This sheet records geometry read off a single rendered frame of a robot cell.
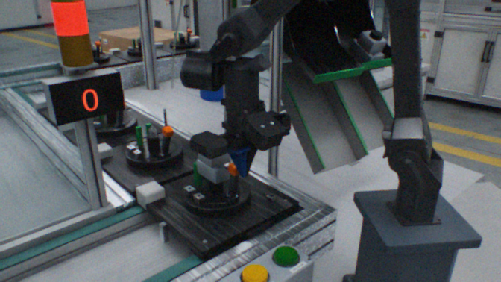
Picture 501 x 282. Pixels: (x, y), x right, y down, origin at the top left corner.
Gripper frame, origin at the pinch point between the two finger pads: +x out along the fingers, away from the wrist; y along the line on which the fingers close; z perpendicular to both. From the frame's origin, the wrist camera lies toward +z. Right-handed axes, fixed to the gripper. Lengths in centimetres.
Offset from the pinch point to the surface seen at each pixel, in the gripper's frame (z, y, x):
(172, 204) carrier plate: -12.6, -8.3, 12.0
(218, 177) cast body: -5.5, -1.8, 5.3
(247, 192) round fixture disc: -4.0, 4.1, 10.2
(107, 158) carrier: -40.9, -9.6, 11.7
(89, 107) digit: -17.5, -19.4, -9.9
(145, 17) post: -115, 42, -11
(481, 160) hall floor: -45, 272, 109
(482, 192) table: 21, 65, 24
